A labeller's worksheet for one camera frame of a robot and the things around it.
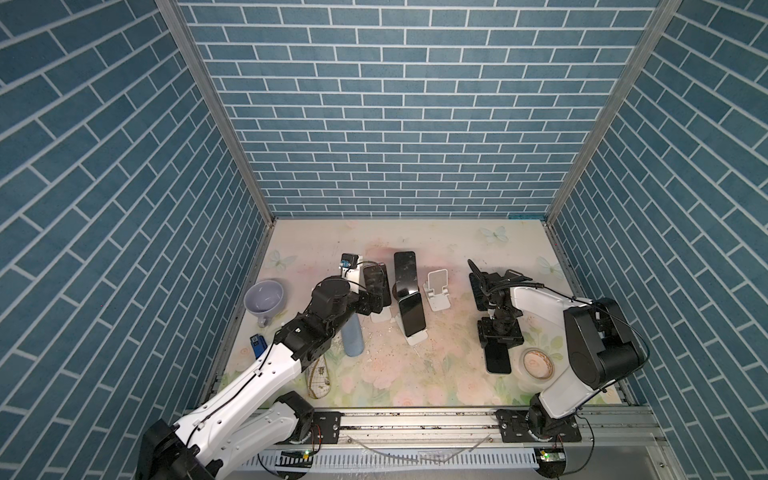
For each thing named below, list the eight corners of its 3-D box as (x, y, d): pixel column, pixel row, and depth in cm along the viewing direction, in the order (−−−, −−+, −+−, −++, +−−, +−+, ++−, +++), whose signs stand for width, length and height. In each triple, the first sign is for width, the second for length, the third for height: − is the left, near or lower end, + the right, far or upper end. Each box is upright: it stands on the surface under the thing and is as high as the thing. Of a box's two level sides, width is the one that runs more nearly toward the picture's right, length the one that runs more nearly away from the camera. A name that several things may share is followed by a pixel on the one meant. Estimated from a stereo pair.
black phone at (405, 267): (394, 294, 100) (394, 275, 92) (394, 271, 107) (394, 251, 98) (415, 295, 100) (417, 275, 92) (414, 271, 107) (416, 251, 98)
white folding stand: (432, 312, 97) (436, 293, 88) (424, 290, 102) (427, 270, 93) (450, 307, 98) (455, 288, 89) (440, 286, 103) (445, 266, 94)
